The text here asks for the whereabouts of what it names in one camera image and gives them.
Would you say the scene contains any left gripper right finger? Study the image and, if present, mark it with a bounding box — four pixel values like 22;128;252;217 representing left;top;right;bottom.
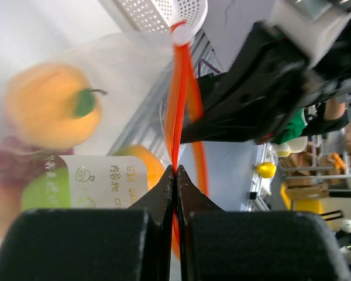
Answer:
176;166;351;280

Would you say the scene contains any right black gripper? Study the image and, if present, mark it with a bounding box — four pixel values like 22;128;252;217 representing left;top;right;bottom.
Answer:
181;20;351;143

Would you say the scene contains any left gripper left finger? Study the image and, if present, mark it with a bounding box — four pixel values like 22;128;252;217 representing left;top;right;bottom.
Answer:
0;166;174;280

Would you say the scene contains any yellow green mango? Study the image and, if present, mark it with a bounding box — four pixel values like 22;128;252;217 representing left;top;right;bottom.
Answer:
113;145;165;190

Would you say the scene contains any clear zip top bag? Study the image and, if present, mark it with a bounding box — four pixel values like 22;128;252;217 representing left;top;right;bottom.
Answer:
0;20;204;246

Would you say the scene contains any peach coloured fruit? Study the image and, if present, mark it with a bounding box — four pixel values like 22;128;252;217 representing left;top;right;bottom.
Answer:
0;186;22;238

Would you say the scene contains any red grape bunch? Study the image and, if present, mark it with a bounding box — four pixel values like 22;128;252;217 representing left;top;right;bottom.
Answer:
0;136;74;187

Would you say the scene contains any orange fruit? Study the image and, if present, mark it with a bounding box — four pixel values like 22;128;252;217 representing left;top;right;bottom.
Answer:
5;63;107;150

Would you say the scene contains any yellow background object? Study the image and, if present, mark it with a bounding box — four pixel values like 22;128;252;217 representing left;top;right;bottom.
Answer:
254;162;277;179

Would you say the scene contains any background shelving with boxes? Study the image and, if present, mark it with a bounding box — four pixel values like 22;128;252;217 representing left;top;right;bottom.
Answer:
264;125;351;219

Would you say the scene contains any white perforated plastic basket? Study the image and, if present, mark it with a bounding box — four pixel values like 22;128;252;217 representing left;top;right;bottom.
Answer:
99;0;208;36

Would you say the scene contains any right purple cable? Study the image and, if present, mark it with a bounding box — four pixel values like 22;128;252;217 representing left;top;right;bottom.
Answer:
197;58;223;78

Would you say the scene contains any aluminium mounting rail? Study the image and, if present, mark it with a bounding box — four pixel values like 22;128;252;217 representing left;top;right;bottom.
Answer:
107;29;221;167

